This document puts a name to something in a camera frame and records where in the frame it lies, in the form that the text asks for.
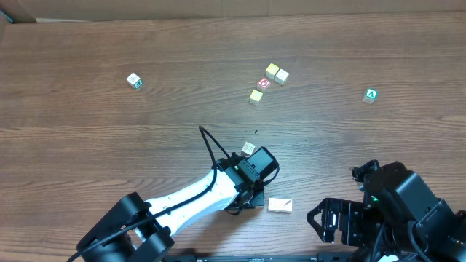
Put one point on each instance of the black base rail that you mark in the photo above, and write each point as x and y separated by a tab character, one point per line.
320	257

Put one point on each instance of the white block green side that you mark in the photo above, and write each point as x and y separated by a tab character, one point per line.
135	81

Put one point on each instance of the white block red mark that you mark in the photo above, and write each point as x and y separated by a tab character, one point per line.
286	205

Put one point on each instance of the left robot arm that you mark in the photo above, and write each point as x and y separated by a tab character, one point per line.
136	230

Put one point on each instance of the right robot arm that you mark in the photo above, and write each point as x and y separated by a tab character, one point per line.
399	216

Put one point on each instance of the red circle block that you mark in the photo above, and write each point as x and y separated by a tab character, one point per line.
263	84

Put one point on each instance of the yellow block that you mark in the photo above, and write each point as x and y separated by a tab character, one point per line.
255	97
272	70

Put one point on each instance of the yellow block middle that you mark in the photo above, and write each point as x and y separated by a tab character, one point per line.
255	97

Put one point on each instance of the white block green edge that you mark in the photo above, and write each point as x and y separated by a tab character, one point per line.
274	205

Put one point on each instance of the white block far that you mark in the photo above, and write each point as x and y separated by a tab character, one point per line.
281	76

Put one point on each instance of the green letter block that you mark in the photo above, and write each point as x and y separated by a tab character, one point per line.
370	96

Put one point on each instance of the yellow block far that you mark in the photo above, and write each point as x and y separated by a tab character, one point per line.
272	70

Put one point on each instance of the white patterned block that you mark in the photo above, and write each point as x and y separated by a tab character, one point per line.
248	149

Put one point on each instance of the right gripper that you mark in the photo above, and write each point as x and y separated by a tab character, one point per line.
342	221

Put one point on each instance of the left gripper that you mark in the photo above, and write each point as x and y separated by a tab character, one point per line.
260	199

